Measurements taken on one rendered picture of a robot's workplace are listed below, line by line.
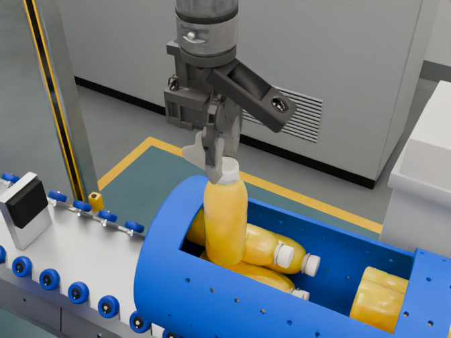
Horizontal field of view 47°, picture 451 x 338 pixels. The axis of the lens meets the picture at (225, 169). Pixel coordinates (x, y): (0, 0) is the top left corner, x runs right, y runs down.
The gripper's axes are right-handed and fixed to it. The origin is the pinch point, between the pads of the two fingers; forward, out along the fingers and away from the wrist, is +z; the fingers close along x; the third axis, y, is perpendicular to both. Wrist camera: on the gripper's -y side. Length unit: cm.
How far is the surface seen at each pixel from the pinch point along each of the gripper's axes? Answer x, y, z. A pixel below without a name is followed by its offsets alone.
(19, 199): 1, 48, 26
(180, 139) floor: -148, 104, 135
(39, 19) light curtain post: -31, 64, 2
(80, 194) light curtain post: -30, 66, 59
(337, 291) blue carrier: -10.8, -18.3, 33.4
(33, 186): -3, 48, 26
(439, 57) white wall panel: -278, -17, 118
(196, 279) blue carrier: 10.1, 0.4, 15.1
